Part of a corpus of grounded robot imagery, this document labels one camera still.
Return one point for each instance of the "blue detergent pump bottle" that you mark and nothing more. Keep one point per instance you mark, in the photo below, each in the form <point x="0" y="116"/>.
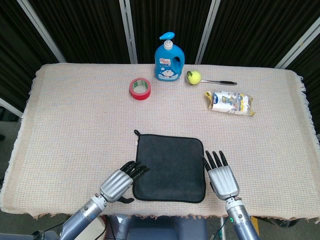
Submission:
<point x="167" y="65"/>

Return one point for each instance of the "plastic pack of white rolls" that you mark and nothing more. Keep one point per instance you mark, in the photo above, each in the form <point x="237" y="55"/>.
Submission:
<point x="230" y="102"/>

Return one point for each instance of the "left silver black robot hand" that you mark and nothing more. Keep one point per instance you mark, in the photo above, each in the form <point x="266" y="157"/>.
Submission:
<point x="116" y="183"/>

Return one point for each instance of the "red tape roll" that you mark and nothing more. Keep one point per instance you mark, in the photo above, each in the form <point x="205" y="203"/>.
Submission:
<point x="140" y="96"/>

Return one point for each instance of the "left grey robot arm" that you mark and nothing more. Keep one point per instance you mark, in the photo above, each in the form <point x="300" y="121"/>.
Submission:
<point x="82" y="217"/>

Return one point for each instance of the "white round stool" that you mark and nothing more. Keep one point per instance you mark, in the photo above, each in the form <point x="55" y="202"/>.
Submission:
<point x="96" y="231"/>

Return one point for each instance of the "yellow tennis ball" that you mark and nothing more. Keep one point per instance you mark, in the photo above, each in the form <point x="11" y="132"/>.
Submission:
<point x="195" y="78"/>

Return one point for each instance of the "metal table leg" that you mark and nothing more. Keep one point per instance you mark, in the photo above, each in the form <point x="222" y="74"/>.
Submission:
<point x="222" y="230"/>

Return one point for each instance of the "grey metal frame post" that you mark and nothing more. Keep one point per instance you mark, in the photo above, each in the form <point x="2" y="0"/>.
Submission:
<point x="297" y="45"/>
<point x="207" y="30"/>
<point x="128" y="32"/>
<point x="10" y="106"/>
<point x="42" y="27"/>

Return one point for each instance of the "dark grey cloth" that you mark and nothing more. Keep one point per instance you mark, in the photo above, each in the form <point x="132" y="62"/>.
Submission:
<point x="170" y="170"/>

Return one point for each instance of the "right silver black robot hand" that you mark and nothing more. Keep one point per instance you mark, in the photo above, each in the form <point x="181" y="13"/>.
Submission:
<point x="223" y="182"/>

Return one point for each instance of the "beige woven tablecloth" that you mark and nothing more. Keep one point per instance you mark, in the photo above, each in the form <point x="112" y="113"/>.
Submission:
<point x="75" y="137"/>

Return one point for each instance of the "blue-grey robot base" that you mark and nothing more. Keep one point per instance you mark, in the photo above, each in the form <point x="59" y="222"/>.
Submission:
<point x="162" y="230"/>

